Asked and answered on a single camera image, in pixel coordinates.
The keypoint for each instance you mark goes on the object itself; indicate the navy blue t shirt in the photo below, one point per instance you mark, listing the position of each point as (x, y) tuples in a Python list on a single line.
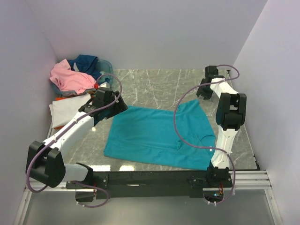
[(85, 64)]

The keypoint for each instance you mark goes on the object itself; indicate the folded white t shirt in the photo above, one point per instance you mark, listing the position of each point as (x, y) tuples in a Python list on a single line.
[(65, 110)]

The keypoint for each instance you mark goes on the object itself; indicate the teal t shirt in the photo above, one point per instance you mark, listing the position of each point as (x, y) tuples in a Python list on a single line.
[(161, 137)]

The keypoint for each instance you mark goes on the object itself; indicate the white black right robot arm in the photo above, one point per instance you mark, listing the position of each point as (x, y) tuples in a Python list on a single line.
[(230, 115)]

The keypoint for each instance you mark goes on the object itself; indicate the aluminium frame rail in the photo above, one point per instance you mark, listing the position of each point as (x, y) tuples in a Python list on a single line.
[(245, 180)]

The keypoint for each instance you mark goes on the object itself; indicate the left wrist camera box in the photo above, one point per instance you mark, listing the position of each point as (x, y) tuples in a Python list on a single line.
[(102, 85)]

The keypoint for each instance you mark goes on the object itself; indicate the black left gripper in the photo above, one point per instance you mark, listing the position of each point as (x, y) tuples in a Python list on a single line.
[(119, 107)]

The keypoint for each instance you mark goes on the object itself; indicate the pink t shirt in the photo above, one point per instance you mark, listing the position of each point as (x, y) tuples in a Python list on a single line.
[(68, 80)]

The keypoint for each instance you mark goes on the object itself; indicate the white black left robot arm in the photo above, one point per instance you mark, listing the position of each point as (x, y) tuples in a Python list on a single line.
[(45, 160)]

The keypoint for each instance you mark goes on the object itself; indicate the folded orange t shirt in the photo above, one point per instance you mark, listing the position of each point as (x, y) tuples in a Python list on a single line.
[(58, 99)]

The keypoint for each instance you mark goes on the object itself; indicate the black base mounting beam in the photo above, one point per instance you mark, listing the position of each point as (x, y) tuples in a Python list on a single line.
[(153, 184)]

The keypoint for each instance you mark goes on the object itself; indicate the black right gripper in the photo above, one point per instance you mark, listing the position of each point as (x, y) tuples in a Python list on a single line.
[(206, 96)]

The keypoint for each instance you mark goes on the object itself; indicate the blue plastic basket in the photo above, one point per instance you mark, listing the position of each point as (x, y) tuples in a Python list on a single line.
[(103, 66)]

